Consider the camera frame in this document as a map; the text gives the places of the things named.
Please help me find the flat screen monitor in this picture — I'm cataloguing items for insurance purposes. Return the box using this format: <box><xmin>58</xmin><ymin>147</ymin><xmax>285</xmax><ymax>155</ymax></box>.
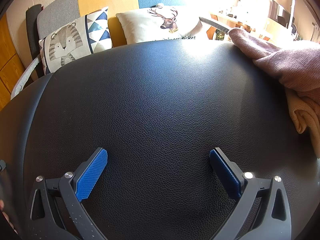
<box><xmin>271</xmin><ymin>0</ymin><xmax>290</xmax><ymax>28</ymax></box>

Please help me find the cream cloth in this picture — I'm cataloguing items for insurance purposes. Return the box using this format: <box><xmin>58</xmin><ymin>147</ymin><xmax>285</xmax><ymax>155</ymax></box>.
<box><xmin>286</xmin><ymin>90</ymin><xmax>320</xmax><ymax>158</ymax></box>

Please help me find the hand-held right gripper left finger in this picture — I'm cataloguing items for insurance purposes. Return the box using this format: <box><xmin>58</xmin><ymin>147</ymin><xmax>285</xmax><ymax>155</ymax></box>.
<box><xmin>30</xmin><ymin>147</ymin><xmax>108</xmax><ymax>240</ymax></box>

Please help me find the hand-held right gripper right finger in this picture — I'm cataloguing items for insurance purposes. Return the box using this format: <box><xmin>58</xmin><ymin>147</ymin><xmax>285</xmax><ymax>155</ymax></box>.
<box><xmin>209</xmin><ymin>147</ymin><xmax>292</xmax><ymax>240</ymax></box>

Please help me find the pink knit sweater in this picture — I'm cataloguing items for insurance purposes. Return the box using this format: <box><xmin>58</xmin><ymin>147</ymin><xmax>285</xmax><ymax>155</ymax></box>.
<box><xmin>229</xmin><ymin>27</ymin><xmax>320</xmax><ymax>98</ymax></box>

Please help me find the tiger print cushion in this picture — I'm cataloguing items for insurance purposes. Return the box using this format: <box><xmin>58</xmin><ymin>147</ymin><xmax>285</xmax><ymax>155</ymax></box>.
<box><xmin>39</xmin><ymin>6</ymin><xmax>113</xmax><ymax>75</ymax></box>

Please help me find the deer print cushion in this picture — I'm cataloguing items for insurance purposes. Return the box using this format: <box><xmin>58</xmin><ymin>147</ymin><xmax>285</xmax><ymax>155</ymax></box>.
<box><xmin>116</xmin><ymin>3</ymin><xmax>209</xmax><ymax>45</ymax></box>

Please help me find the wooden shelf unit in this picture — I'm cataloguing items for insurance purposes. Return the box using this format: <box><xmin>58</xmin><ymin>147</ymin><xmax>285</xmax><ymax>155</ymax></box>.
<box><xmin>210</xmin><ymin>10</ymin><xmax>295</xmax><ymax>42</ymax></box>

